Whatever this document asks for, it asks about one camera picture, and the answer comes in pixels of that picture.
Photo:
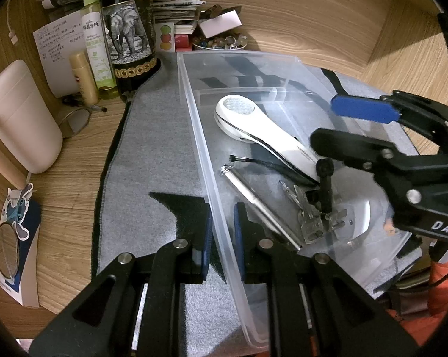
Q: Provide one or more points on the small round mirror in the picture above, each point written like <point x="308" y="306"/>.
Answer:
<point x="6" y="251"/>

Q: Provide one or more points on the dark bottle with elephant label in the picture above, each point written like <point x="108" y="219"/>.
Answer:
<point x="129" y="74"/>

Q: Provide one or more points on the black knob rod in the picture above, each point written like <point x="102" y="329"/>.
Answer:
<point x="325" y="189"/>

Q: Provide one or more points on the clear plastic storage box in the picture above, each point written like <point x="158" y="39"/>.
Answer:
<point x="198" y="119"/>

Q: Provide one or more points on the blue cartoon sticker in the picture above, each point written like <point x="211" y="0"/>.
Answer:
<point x="17" y="212"/>

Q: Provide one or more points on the yellow tube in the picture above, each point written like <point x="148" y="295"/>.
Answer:
<point x="84" y="80"/>

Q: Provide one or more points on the grey felt mat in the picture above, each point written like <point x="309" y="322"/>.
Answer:
<point x="153" y="148"/>

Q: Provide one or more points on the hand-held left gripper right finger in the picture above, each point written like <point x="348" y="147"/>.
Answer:
<point x="238" y="238"/>

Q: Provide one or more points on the small orange object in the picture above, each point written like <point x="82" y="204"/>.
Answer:
<point x="390" y="227"/>

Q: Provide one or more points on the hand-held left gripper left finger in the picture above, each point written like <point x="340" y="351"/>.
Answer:
<point x="208" y="241"/>

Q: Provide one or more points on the bowl of beads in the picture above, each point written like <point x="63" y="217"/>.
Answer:
<point x="220" y="44"/>

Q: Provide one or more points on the black pen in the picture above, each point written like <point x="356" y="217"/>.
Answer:
<point x="95" y="108"/>

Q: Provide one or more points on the clear round disc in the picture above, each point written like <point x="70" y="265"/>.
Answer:
<point x="358" y="219"/>

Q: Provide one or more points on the green spray bottle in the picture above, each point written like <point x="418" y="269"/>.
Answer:
<point x="97" y="52"/>

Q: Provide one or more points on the traffic light card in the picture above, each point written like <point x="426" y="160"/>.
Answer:
<point x="165" y="39"/>

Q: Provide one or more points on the small brown object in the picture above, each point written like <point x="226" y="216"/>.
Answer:
<point x="213" y="11"/>

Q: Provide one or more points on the clear plastic clamp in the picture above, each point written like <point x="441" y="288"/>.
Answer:
<point x="311" y="227"/>

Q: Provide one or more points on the orange bag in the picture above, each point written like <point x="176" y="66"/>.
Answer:
<point x="441" y="290"/>

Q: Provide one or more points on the handwritten paper note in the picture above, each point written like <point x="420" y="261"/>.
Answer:
<point x="55" y="48"/>

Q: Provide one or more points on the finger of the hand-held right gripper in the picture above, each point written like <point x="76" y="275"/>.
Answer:
<point x="358" y="108"/>
<point x="343" y="143"/>

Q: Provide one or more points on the red box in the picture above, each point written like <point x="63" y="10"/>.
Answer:
<point x="183" y="42"/>

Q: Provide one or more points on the stack of papers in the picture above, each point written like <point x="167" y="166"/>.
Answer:
<point x="175" y="13"/>

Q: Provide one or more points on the silver metal rod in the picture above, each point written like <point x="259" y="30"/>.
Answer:
<point x="257" y="204"/>

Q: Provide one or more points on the white handheld light device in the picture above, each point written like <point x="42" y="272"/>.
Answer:
<point x="265" y="137"/>

